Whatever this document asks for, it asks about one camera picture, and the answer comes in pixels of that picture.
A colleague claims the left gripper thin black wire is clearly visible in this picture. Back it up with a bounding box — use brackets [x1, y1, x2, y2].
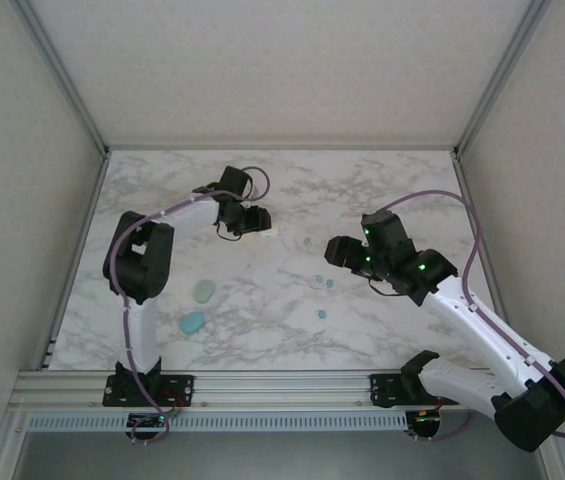
[214, 222, 244, 243]

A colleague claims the aluminium table end rail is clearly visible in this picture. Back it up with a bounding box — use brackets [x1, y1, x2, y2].
[105, 144, 458, 153]

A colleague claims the pale green earbud charging case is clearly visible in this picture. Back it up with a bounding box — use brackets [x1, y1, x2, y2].
[192, 279, 216, 305]

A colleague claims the aluminium table side rail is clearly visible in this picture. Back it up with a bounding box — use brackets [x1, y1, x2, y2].
[39, 152, 113, 371]
[451, 152, 521, 369]

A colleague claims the left arm red wire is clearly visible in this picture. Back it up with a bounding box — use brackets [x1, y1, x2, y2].
[161, 391, 187, 412]

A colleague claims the right gripper thin black wire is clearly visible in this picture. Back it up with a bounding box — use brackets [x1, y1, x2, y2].
[368, 276, 398, 297]

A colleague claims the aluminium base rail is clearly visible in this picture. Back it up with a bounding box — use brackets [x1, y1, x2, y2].
[9, 368, 556, 412]

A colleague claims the aluminium lower frame bar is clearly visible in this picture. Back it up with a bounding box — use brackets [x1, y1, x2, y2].
[536, 447, 565, 480]
[0, 409, 28, 480]

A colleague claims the aluminium frame corner post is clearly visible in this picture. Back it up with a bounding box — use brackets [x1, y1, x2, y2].
[453, 0, 553, 156]
[11, 0, 112, 156]

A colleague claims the gripper thin black wire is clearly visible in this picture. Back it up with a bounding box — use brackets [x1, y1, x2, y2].
[214, 222, 244, 243]
[368, 276, 398, 297]

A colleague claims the teal earbud charging case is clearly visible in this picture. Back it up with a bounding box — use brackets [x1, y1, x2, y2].
[178, 311, 207, 336]

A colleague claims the slotted grey cable duct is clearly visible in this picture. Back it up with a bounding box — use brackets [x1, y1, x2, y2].
[24, 412, 409, 432]

